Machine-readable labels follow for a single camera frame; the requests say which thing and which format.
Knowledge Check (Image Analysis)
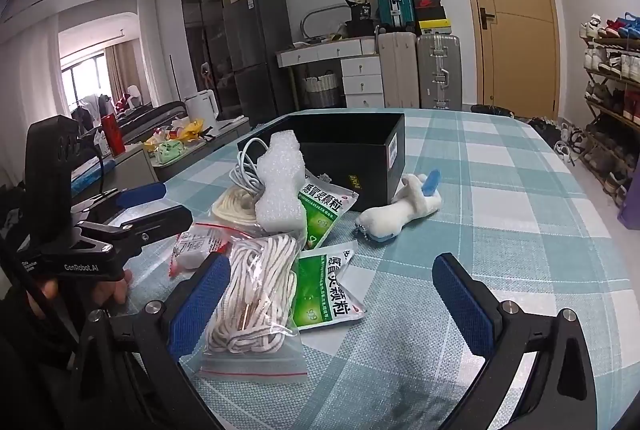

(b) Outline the small red-striped plastic bag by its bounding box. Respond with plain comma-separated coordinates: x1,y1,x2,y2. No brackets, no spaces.
168,222,250,278

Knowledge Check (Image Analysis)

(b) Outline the white charging cable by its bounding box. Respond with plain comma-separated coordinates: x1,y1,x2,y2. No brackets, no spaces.
228,137,271,198

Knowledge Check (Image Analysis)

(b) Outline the white foam block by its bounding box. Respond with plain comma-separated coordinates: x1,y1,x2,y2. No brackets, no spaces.
255,130,306,233

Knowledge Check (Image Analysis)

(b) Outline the green medicine sachet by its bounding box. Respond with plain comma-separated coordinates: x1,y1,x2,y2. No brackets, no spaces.
298,173,358,250
292,241,367,332

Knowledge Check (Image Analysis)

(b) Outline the white plush toy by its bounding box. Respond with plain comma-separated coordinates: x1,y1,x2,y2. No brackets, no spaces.
355,170,442,243

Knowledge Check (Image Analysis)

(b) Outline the cream rope coil bag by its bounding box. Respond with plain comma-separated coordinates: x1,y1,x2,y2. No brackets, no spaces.
210,185,256,226

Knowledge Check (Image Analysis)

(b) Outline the person's left hand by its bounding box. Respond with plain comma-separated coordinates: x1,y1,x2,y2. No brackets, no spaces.
38,269,134,320

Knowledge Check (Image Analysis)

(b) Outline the grey side cabinet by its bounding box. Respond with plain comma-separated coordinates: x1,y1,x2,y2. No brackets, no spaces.
72,117,250,205

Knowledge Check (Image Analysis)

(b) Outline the red thermos bottle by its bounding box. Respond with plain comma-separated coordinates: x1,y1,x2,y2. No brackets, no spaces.
101,113,126,157

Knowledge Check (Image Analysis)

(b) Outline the yellow snack bag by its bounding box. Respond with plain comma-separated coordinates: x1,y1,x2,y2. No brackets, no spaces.
169,118,204,143

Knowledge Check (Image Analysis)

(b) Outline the white electric kettle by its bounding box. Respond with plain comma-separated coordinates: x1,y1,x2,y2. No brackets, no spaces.
184,90,219,127

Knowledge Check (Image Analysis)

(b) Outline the teal checkered tablecloth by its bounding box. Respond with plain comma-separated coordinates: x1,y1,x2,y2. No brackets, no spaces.
119,106,639,430

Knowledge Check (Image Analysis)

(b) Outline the woven laundry basket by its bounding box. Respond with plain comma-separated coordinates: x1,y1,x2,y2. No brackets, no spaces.
303,72,340,109

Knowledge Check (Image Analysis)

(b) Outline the black cardboard box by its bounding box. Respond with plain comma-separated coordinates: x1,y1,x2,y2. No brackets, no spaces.
250,109,406,212

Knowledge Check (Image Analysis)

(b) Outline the dark grey refrigerator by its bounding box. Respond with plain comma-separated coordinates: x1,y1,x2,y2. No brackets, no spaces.
224,0,295,127

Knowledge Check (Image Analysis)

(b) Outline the white drawer desk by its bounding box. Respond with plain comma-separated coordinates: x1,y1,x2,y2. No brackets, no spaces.
277,36,385,109

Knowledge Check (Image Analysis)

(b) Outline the black tote bag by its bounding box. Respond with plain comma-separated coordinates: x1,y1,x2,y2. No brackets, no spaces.
345,0,374,38

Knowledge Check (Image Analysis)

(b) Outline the silver aluminium suitcase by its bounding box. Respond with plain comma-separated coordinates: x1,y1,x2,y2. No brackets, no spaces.
416,33,462,111

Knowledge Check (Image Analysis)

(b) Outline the beige suitcase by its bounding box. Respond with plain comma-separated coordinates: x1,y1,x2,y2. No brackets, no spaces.
378,32,420,109

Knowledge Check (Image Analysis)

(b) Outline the wooden shoe rack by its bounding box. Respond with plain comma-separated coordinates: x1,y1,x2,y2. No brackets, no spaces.
579,12,639,208

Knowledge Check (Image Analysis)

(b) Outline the wooden door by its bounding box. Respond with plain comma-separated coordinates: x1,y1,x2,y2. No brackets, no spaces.
470,0,560,119

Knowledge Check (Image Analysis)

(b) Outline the stack of shoe boxes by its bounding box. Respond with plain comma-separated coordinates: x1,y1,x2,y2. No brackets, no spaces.
412,0,451,34

